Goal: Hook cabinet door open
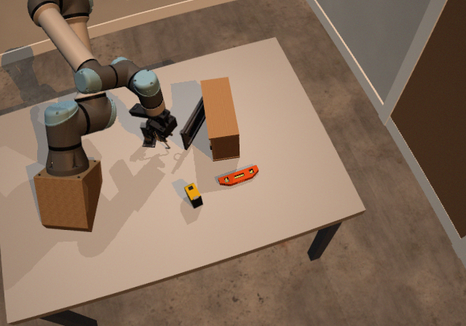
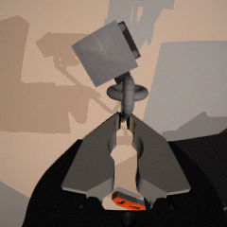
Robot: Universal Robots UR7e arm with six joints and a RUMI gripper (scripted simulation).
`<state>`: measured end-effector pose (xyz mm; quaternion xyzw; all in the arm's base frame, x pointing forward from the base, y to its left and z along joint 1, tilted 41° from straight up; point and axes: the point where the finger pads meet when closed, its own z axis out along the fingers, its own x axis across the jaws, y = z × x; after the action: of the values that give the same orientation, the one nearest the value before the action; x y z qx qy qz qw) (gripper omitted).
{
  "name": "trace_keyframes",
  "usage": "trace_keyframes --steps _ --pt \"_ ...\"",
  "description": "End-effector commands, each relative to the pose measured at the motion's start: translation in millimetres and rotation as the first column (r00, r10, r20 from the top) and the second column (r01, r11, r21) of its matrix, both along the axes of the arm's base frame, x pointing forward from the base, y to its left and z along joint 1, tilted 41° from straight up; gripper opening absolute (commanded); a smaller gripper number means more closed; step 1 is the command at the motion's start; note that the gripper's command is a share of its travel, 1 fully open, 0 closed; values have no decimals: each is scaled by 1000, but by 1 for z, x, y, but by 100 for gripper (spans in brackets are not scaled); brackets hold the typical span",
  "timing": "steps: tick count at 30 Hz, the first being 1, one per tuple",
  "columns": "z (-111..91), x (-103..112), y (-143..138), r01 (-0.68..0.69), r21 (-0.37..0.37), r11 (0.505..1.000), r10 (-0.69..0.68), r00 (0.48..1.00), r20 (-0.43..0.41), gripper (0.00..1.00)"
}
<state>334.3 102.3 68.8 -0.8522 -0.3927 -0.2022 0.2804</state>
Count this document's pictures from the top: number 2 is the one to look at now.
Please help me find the orange spirit level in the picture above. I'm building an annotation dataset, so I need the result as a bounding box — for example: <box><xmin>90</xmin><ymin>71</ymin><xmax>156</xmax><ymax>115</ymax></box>
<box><xmin>112</xmin><ymin>191</ymin><xmax>146</xmax><ymax>210</ymax></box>

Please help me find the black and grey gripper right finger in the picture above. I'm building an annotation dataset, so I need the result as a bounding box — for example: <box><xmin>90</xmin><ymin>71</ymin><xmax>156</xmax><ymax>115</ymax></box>
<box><xmin>126</xmin><ymin>114</ymin><xmax>227</xmax><ymax>227</ymax></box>

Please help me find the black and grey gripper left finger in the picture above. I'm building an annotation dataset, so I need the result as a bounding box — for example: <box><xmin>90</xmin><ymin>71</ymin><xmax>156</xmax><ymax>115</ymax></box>
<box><xmin>22</xmin><ymin>112</ymin><xmax>121</xmax><ymax>227</ymax></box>

